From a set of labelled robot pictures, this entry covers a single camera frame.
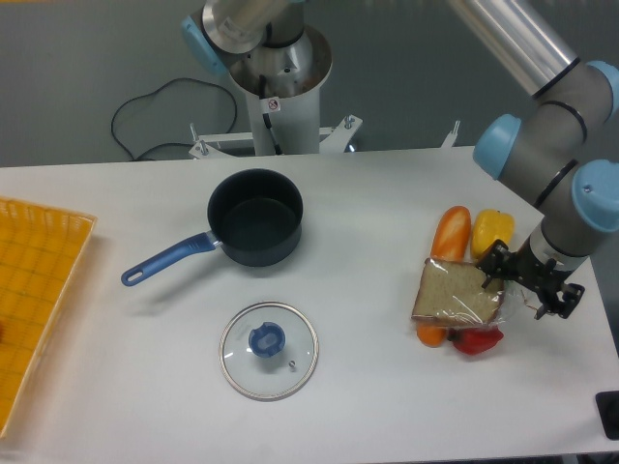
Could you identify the bagged toast slice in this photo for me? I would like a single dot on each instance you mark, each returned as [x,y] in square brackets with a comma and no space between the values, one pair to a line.
[455,295]

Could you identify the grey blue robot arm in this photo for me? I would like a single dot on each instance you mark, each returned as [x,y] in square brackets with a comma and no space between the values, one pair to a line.
[579,202]

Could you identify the glass lid blue knob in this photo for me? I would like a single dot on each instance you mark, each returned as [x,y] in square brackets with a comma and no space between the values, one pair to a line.
[268,351]

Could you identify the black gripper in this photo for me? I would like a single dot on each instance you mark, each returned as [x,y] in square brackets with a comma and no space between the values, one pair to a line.
[543,277]

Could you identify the dark saucepan blue handle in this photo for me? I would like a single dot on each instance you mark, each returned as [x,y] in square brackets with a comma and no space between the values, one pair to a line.
[255,217]

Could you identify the yellow bell pepper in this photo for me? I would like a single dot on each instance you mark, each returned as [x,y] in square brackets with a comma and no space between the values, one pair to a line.
[489,226]

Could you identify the yellow woven basket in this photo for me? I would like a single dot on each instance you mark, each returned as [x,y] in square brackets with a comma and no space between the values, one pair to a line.
[41,247]

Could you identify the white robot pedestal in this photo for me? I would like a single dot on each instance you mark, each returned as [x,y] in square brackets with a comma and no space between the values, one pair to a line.
[282,90]

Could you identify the black object at table corner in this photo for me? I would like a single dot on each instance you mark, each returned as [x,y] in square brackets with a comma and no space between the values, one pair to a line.
[608,407]

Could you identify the red bell pepper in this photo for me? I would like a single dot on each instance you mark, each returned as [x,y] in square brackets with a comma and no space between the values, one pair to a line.
[473,342]

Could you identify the orange baguette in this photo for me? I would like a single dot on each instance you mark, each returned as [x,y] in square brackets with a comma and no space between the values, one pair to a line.
[450,241]

